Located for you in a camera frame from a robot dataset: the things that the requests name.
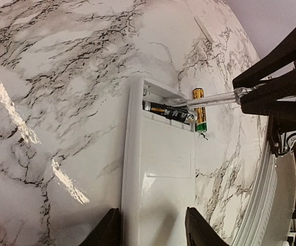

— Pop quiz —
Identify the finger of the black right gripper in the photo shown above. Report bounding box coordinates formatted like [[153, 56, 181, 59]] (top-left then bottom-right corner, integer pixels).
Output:
[[240, 78, 296, 122], [232, 27, 296, 88]]

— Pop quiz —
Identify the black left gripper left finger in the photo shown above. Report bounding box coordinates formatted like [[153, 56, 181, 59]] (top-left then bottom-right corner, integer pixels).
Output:
[[79, 208, 121, 246]]

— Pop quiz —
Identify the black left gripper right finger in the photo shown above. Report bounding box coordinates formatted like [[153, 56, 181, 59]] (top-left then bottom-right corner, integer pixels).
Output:
[[185, 207, 229, 246]]

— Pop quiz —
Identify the clear handled small screwdriver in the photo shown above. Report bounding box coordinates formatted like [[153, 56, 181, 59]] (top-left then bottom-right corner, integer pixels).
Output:
[[174, 87, 256, 109]]

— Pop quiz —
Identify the white remote control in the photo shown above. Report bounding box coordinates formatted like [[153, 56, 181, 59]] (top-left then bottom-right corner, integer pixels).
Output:
[[121, 78, 196, 245]]

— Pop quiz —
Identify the white remote battery cover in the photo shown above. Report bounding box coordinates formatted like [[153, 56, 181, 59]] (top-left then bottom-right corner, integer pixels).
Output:
[[194, 15, 216, 44]]

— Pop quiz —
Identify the gold green AAA battery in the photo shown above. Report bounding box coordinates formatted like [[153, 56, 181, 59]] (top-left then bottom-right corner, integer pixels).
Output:
[[193, 88, 207, 133]]

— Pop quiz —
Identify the black gold AAA battery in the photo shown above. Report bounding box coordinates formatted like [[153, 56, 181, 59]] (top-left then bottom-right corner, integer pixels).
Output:
[[142, 100, 198, 124]]

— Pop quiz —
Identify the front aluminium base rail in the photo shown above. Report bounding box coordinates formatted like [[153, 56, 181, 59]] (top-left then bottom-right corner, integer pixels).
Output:
[[232, 118, 296, 245]]

